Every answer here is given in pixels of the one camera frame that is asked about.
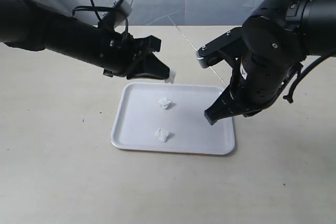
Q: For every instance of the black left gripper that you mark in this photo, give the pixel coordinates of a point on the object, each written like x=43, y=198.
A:
x=133, y=58

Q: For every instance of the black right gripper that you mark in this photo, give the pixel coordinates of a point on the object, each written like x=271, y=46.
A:
x=243, y=97

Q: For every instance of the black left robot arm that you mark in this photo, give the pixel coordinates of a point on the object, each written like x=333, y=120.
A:
x=28, y=25

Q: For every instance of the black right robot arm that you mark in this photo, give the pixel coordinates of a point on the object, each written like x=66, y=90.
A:
x=273, y=50

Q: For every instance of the white rectangular plastic tray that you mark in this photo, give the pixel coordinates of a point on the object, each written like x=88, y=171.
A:
x=139, y=115

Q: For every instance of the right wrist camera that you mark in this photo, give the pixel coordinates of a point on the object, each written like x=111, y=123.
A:
x=228, y=47

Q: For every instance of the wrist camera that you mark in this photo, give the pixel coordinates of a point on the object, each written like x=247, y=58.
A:
x=117, y=14
x=228, y=47

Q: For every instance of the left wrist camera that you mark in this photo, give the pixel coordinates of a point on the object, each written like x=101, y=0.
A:
x=117, y=14

